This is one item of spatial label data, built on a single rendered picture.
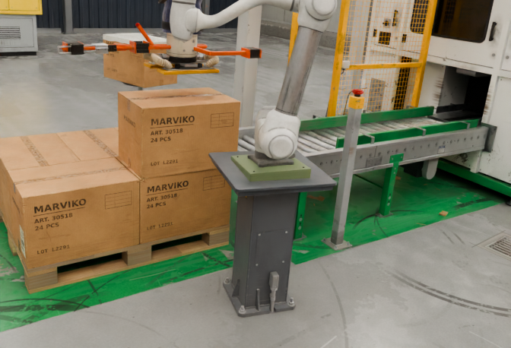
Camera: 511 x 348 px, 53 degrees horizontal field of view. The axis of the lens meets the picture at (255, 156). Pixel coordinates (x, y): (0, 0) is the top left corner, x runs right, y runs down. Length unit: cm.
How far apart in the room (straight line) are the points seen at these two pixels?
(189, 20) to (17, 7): 793
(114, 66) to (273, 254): 298
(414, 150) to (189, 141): 182
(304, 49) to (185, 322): 143
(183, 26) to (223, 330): 145
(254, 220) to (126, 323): 80
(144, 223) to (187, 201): 28
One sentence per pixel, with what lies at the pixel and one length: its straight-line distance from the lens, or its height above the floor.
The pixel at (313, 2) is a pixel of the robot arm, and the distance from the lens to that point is 217.
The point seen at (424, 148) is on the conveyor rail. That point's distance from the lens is 413.
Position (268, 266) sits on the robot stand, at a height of 25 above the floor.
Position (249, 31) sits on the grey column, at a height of 121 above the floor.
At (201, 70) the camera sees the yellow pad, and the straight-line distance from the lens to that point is 293.
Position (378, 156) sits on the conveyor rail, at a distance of 376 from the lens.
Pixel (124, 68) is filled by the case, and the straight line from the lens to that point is 499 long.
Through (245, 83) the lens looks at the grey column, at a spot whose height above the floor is 78.
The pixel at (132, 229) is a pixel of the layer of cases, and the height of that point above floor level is 25.
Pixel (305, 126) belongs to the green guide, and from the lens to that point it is 396.
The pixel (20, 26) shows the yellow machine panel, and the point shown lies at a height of 51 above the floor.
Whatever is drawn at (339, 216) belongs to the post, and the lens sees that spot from 341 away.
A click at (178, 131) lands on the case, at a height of 80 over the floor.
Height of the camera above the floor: 163
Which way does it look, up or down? 19 degrees down
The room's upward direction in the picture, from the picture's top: 5 degrees clockwise
